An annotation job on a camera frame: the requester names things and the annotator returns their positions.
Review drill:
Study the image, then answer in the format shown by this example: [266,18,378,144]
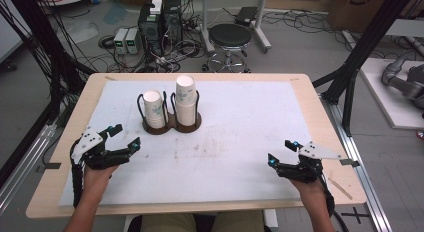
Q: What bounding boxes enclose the small white box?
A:
[149,0,164,16]

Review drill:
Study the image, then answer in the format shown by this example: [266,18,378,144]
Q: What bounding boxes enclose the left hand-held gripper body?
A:
[70,126,130,171]

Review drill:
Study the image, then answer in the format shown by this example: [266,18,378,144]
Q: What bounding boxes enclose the black tape cross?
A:
[340,206,371,226]

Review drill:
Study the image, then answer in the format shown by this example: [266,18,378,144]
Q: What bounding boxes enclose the white foam mat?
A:
[58,79,334,207]

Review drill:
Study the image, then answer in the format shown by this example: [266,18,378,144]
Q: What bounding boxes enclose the aluminium rail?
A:
[320,94,395,232]
[0,122,58,215]

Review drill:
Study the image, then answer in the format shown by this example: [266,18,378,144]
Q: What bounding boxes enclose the white platform board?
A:
[359,57,424,131]

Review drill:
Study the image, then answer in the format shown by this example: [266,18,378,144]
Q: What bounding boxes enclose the short stack of paper cups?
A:
[142,89,167,130]

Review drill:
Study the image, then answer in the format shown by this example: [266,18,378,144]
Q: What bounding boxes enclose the tangle of floor cables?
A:
[262,8,351,37]
[97,34,208,74]

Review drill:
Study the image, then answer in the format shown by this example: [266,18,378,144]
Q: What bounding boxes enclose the black tape piece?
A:
[35,161,63,175]
[339,158,361,168]

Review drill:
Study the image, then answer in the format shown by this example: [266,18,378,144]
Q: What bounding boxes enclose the black sleeved gripper cable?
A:
[319,175,350,232]
[69,143,84,209]

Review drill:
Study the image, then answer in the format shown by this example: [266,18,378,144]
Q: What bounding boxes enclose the black metal frame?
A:
[0,0,97,190]
[312,0,420,137]

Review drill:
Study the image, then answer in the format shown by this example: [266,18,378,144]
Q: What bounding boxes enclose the grey bench power supply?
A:
[112,27,130,56]
[125,27,143,56]

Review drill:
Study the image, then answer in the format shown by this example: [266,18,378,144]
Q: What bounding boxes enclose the person's right leg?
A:
[212,210,267,232]

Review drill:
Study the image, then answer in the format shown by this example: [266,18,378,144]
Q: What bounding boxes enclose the tall stack of paper cups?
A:
[174,74,198,127]

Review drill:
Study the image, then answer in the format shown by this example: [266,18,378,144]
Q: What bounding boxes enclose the person's left leg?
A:
[137,213,198,232]

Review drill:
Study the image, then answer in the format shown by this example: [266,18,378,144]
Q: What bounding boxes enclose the black box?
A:
[234,6,259,28]

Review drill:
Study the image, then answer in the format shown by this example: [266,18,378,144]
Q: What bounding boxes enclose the black round stool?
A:
[201,22,253,75]

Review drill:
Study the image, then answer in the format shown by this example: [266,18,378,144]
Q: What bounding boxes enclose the person's leg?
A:
[212,210,267,232]
[137,213,198,232]

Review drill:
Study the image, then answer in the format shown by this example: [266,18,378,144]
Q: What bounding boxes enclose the white metal stand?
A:
[199,0,273,57]

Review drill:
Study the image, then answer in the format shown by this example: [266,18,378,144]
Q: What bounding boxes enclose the person's right hand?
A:
[289,174,330,209]

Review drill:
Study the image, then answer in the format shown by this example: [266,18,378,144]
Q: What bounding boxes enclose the person's left hand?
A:
[81,164,120,205]

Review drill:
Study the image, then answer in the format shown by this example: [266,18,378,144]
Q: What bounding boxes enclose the thin wooden stick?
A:
[327,176,354,201]

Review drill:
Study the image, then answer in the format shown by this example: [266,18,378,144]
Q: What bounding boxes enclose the cardboard box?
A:
[327,0,424,34]

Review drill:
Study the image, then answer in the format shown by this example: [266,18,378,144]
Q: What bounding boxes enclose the dark wooden wire cup holder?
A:
[136,89,203,136]

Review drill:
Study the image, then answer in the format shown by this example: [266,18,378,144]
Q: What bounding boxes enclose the black computer tower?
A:
[162,0,184,47]
[137,3,165,57]

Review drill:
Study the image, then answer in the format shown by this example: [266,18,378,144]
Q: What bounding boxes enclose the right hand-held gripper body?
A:
[275,140,344,184]

